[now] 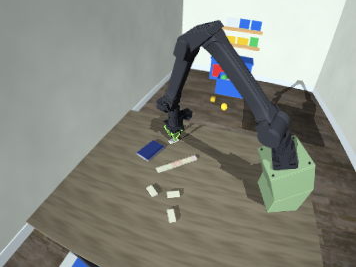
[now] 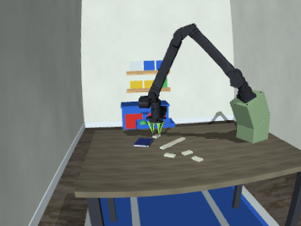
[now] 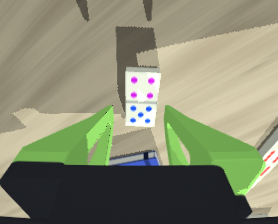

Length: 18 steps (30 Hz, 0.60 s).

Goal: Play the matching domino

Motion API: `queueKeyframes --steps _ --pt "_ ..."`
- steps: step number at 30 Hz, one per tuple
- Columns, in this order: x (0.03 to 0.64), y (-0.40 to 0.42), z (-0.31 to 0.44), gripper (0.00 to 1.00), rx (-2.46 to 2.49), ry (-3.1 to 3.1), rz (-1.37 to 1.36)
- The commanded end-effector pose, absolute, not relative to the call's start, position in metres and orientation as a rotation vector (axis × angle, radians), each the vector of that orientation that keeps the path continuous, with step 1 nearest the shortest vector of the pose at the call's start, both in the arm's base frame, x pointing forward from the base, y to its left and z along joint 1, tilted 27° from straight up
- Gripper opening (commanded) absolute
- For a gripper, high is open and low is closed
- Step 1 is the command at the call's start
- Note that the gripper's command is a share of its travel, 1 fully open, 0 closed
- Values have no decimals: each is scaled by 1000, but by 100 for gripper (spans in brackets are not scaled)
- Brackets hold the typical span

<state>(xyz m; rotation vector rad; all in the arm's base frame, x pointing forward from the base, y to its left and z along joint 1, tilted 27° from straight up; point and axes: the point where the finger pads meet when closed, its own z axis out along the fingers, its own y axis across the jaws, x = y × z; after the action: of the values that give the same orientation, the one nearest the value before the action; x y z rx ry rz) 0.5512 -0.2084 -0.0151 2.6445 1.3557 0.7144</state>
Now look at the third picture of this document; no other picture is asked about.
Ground blue flat rectangular pad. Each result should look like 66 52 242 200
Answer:
108 150 161 166

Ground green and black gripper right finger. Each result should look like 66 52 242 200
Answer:
164 105 266 196

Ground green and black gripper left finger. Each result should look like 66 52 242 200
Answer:
12 105 114 165

